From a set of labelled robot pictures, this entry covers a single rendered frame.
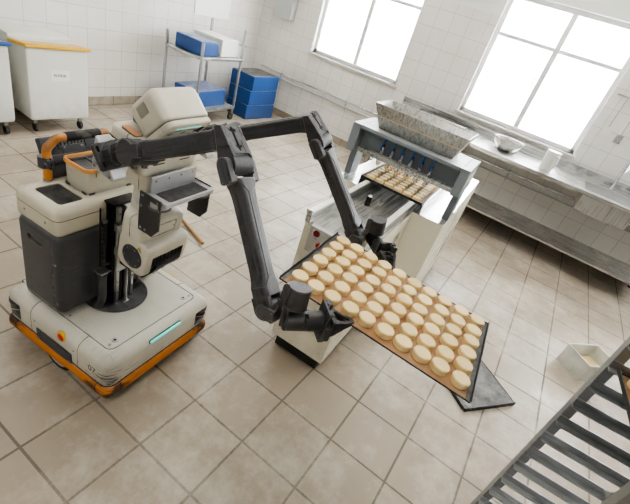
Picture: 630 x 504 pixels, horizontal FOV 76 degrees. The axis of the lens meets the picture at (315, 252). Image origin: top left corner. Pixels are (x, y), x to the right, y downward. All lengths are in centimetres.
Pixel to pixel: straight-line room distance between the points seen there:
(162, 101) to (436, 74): 461
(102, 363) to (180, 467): 53
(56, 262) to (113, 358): 44
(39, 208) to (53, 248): 16
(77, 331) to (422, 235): 183
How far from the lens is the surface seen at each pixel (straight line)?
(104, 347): 194
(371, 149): 255
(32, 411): 213
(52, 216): 177
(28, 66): 441
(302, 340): 226
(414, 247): 251
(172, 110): 146
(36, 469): 199
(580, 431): 170
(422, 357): 114
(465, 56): 564
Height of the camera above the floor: 170
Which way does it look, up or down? 31 degrees down
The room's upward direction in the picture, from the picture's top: 19 degrees clockwise
